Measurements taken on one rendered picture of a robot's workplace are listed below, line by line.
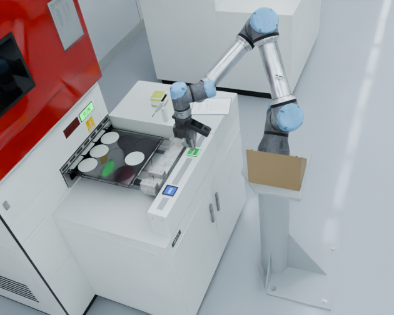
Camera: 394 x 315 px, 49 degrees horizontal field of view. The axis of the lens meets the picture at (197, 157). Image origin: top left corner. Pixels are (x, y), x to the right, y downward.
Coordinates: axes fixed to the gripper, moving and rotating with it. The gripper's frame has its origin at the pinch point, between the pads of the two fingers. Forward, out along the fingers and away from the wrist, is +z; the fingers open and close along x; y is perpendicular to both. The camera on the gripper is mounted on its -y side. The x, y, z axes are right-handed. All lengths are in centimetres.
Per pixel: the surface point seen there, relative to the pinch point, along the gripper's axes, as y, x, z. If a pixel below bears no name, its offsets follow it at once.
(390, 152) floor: -89, -130, 100
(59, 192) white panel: 59, 35, 10
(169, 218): -3.7, 37.7, 5.8
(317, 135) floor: -34, -137, 100
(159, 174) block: 13.8, 13.6, 7.8
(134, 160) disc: 31.4, 7.2, 8.4
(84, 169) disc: 53, 20, 8
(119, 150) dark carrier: 42.8, 2.4, 8.4
